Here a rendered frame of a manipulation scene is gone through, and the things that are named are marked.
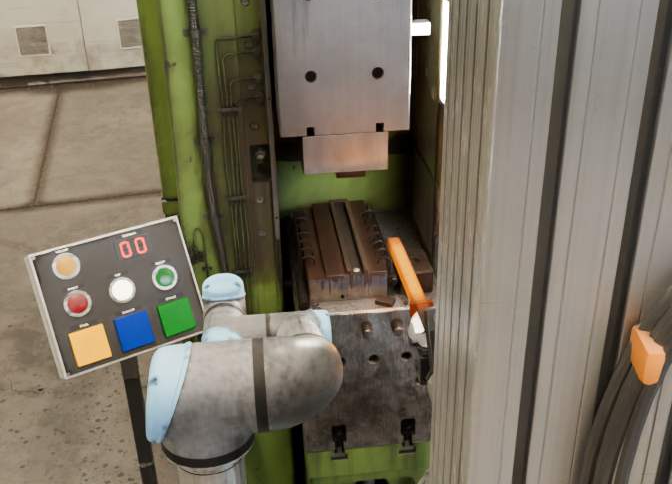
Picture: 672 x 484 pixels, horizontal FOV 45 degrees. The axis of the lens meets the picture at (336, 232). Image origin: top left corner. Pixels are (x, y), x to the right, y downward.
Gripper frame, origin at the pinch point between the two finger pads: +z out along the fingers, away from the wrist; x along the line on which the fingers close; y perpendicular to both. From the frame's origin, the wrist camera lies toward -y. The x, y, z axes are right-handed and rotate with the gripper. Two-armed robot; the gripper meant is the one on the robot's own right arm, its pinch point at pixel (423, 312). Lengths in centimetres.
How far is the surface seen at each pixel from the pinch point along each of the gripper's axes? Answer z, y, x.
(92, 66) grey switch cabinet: 554, 89, -163
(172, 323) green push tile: 24, 12, -53
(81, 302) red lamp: 22, 3, -71
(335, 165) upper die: 41.3, -15.9, -12.3
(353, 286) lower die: 41.8, 17.7, -9.1
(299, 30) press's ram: 41, -48, -19
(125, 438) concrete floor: 105, 111, -88
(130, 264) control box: 30, -1, -61
